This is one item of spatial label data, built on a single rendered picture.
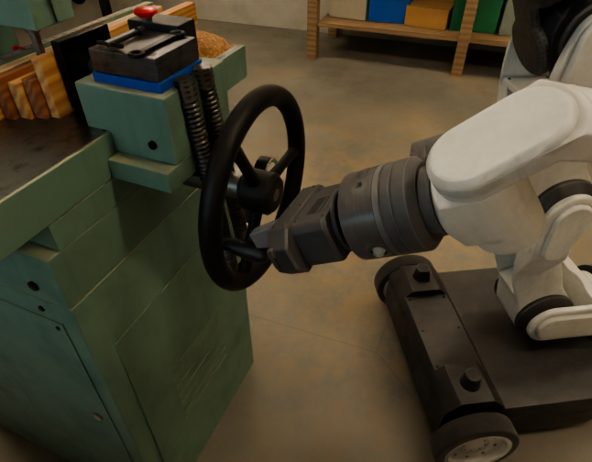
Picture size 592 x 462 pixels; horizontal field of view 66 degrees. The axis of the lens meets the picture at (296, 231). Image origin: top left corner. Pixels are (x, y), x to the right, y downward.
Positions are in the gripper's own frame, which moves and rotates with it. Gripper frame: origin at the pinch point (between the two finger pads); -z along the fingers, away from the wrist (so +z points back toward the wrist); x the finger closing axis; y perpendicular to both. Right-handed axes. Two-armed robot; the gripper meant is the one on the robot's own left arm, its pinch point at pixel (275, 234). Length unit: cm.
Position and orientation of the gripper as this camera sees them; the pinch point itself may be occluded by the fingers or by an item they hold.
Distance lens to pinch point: 52.1
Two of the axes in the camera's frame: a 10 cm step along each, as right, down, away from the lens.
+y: -4.4, -8.1, -3.8
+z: 8.0, -1.6, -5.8
